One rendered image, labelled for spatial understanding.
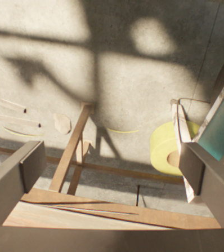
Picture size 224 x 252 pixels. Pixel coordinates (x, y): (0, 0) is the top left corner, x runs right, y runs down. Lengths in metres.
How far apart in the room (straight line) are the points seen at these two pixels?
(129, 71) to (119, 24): 0.28
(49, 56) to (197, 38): 0.90
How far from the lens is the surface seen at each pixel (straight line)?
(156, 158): 1.43
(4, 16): 1.37
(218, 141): 0.69
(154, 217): 0.90
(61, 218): 0.93
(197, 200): 0.81
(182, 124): 1.08
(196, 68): 1.25
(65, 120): 1.52
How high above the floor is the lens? 1.11
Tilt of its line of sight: 49 degrees down
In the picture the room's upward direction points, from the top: 169 degrees counter-clockwise
